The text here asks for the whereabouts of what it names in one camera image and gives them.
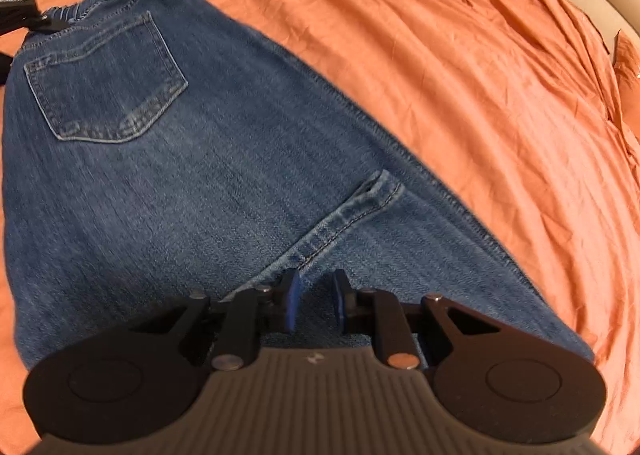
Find blue denim jeans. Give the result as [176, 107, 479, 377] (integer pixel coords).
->
[2, 0, 592, 366]

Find orange duvet cover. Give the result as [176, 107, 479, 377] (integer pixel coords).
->
[0, 0, 640, 455]

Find orange pillow right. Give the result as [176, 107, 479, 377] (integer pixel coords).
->
[614, 30, 640, 139]

